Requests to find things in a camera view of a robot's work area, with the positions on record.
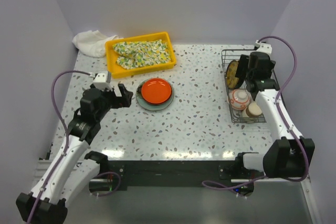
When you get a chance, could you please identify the large celadon green plate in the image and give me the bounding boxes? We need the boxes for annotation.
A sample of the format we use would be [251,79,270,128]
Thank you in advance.
[135,78,174,112]

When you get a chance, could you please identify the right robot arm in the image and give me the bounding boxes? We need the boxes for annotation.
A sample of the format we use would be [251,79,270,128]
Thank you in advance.
[234,51,315,182]

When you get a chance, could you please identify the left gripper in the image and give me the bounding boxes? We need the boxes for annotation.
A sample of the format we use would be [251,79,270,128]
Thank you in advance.
[96,83,132,121]

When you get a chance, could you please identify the white red patterned bowl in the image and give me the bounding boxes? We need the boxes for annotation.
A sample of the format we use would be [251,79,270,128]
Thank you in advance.
[228,89,250,111]

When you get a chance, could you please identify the lemon print cloth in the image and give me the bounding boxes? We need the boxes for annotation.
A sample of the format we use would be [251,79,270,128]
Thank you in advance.
[112,39,171,70]

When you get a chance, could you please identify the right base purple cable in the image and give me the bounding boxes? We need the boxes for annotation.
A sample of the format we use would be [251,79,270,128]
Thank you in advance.
[202,175,263,198]

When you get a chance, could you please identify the yellow plastic tray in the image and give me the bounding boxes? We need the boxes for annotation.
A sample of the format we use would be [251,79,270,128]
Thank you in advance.
[105,32,176,79]

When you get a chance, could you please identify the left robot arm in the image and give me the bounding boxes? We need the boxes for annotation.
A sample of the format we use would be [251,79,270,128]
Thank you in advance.
[16,84,133,223]

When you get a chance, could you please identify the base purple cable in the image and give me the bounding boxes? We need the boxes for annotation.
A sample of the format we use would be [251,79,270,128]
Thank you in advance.
[90,173,123,197]
[202,175,263,198]

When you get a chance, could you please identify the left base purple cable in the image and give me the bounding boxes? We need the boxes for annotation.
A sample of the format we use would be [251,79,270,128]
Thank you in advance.
[90,173,123,197]

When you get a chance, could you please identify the black wire dish rack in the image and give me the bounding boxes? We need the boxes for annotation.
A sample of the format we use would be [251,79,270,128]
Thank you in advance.
[221,49,279,123]

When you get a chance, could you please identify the yellow patterned plate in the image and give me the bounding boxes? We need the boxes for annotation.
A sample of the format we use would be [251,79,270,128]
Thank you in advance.
[226,60,239,89]

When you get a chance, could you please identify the white cloth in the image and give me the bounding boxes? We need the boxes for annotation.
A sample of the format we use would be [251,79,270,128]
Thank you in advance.
[72,30,121,58]

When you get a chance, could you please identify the beige cup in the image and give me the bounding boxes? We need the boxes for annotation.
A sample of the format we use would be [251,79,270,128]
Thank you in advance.
[242,102,262,118]

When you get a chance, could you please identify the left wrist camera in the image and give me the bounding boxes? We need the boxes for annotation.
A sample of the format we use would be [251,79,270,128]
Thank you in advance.
[89,71,112,90]

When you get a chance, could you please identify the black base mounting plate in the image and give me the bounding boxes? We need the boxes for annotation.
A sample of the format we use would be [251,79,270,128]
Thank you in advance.
[89,159,265,192]

